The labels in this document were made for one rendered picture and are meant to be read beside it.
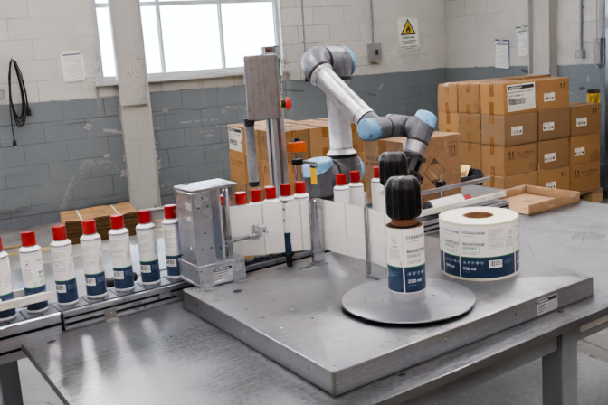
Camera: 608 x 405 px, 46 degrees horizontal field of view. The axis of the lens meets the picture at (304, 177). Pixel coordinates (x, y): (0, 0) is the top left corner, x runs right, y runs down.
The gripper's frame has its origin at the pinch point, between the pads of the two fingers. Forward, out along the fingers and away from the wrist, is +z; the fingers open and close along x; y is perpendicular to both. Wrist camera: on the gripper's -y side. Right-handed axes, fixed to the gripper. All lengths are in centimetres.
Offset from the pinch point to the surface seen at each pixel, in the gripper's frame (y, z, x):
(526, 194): -10, -33, 77
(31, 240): 2, 46, -106
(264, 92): -1, -15, -60
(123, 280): 3, 49, -80
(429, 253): 34.8, 12.3, -10.4
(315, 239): 20.7, 20.2, -39.8
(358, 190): 3.0, -0.7, -17.3
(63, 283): 3, 54, -95
